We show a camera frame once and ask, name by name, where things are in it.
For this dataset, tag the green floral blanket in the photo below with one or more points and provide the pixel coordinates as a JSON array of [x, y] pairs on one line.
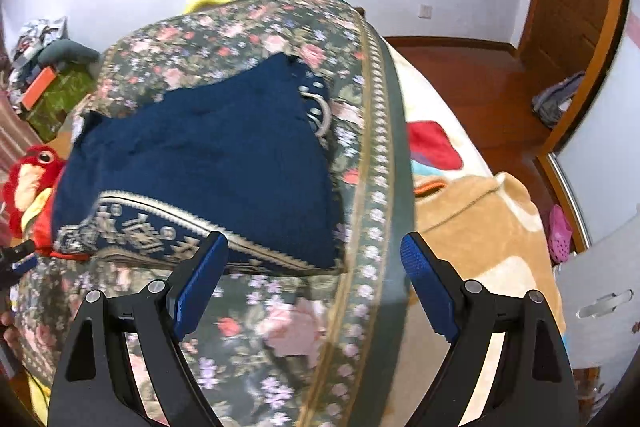
[[280, 322]]

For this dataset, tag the pink clog shoe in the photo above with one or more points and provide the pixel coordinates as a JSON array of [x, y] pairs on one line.
[[560, 232]]

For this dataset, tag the grey backpack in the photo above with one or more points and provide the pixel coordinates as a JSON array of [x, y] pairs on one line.
[[557, 99]]

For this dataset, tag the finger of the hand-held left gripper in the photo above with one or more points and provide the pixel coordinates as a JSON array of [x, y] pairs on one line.
[[22, 264]]

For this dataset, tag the navy patterned garment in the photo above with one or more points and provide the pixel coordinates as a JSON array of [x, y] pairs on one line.
[[200, 157]]

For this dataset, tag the tan cartoon blanket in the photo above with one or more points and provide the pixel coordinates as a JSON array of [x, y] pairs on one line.
[[490, 217]]

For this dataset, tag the white wall socket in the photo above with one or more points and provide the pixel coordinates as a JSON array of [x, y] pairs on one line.
[[426, 11]]

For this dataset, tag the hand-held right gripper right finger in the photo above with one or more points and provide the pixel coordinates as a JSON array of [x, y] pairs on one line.
[[427, 282]]

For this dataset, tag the grey pillow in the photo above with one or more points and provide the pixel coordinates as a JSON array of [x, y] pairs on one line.
[[70, 52]]

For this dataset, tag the green box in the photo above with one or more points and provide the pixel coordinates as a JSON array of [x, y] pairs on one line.
[[60, 102]]

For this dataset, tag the wooden door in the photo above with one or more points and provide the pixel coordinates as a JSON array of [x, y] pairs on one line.
[[570, 7]]

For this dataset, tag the grey board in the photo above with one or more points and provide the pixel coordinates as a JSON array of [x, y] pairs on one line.
[[600, 267]]

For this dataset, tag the white wardrobe door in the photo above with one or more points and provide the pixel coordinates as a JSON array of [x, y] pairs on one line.
[[610, 157]]

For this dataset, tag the yellow pillow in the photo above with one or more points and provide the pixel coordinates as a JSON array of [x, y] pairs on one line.
[[205, 0]]

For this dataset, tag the red striped cloth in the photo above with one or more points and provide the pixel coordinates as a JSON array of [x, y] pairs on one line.
[[15, 137]]

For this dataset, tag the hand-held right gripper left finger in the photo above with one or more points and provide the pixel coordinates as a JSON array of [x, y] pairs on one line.
[[200, 282]]

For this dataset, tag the orange box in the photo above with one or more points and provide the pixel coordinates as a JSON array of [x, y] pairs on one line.
[[39, 87]]

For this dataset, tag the pile of bags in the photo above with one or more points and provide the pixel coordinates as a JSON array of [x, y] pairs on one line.
[[35, 37]]

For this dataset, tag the red plush toy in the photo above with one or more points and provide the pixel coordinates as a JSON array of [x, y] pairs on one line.
[[30, 172]]

